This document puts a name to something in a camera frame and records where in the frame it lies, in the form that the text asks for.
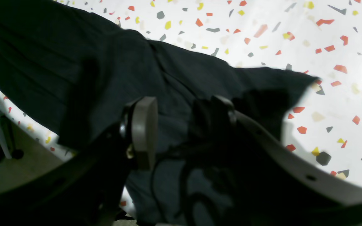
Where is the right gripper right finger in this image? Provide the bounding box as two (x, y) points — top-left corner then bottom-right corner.
(194, 95), (362, 226)

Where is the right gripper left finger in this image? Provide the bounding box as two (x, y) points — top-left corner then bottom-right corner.
(0, 96), (158, 226)

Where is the black T-shirt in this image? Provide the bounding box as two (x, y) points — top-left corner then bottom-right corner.
(0, 0), (318, 226)

